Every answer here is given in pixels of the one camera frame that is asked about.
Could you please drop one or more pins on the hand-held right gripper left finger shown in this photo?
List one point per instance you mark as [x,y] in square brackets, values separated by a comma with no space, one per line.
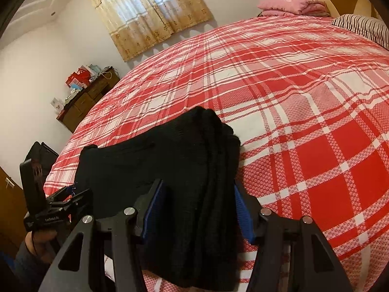
[153,216]

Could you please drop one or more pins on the brown wooden desk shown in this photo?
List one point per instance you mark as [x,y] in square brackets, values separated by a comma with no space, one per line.
[85,103]

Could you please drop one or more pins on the black pants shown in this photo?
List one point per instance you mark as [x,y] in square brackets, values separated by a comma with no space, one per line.
[182,173]

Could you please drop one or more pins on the person's left hand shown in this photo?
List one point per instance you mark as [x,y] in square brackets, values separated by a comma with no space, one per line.
[41,238]

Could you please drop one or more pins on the pink folded blanket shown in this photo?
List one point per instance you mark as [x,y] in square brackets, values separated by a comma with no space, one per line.
[288,4]

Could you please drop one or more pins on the red plaid bed sheet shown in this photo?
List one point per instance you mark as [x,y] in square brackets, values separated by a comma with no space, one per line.
[304,127]

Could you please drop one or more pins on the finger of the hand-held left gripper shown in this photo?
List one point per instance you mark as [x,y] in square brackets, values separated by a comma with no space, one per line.
[77,199]
[59,193]

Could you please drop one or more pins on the short beige floral curtain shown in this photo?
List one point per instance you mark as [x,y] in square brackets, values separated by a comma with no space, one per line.
[142,18]

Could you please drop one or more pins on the striped pillow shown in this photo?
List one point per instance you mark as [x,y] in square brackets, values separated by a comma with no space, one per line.
[364,29]

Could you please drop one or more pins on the person's left forearm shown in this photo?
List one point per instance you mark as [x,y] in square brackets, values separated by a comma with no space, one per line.
[29,264]

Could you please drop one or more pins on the black chair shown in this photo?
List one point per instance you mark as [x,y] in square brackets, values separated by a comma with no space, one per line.
[45,158]

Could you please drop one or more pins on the brown wooden door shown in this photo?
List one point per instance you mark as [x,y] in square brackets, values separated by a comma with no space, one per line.
[10,213]

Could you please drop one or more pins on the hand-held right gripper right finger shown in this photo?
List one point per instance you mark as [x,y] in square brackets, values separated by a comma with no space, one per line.
[242,216]

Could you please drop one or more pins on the red gift bag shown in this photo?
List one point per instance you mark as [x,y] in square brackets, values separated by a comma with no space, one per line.
[77,77]

